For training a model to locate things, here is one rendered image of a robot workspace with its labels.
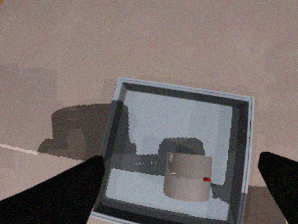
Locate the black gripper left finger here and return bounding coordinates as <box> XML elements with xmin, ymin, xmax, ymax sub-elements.
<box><xmin>0</xmin><ymin>155</ymin><xmax>105</xmax><ymax>224</ymax></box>

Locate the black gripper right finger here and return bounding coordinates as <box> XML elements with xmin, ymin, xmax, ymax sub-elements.
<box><xmin>257</xmin><ymin>152</ymin><xmax>298</xmax><ymax>224</ymax></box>

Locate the white cylinder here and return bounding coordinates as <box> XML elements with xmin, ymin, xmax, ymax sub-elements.
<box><xmin>164</xmin><ymin>152</ymin><xmax>213</xmax><ymax>202</ymax></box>

